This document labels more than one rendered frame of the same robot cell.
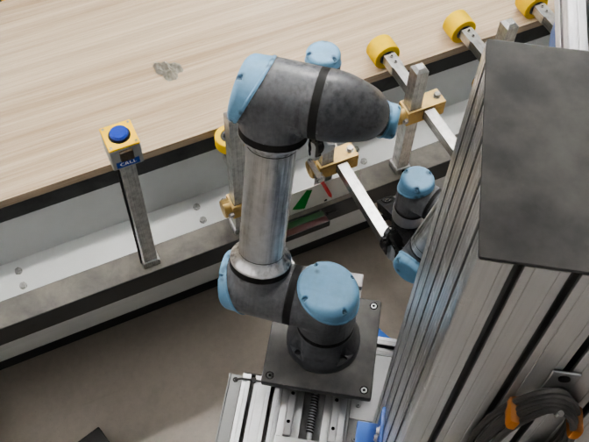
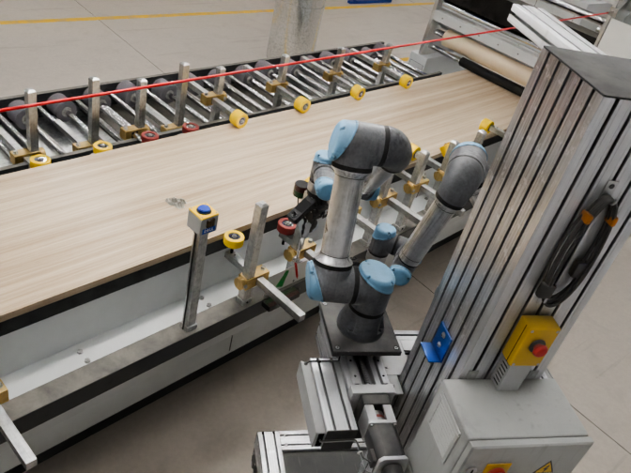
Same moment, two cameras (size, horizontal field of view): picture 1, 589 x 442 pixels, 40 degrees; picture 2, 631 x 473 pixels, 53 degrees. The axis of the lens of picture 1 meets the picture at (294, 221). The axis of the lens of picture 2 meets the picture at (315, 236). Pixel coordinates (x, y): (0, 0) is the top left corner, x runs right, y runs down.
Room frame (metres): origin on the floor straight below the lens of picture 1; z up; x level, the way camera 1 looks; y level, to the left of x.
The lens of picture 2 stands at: (-0.53, 0.79, 2.39)
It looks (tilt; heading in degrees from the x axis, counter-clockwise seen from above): 35 degrees down; 333
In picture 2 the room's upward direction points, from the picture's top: 15 degrees clockwise
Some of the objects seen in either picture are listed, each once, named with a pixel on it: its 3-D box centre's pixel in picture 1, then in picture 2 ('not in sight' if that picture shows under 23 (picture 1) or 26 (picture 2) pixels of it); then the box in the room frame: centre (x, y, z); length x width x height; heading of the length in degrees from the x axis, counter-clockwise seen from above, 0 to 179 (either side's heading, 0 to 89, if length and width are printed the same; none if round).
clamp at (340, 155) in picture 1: (330, 160); (299, 250); (1.34, -0.09, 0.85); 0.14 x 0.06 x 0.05; 117
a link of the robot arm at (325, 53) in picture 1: (322, 69); (322, 167); (1.22, -0.05, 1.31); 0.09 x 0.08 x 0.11; 167
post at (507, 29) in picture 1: (489, 87); (378, 203); (1.56, -0.52, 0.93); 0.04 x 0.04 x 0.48; 27
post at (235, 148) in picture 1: (237, 176); (252, 255); (1.22, 0.15, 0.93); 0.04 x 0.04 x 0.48; 27
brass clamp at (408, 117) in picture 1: (418, 108); not in sight; (1.45, -0.32, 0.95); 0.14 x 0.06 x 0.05; 117
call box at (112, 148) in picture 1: (122, 146); (202, 220); (1.10, 0.38, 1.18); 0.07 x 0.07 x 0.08; 27
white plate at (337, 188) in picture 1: (316, 196); (289, 276); (1.29, -0.06, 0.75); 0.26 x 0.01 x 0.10; 117
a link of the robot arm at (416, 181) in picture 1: (415, 192); (383, 239); (1.05, -0.26, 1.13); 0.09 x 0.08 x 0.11; 54
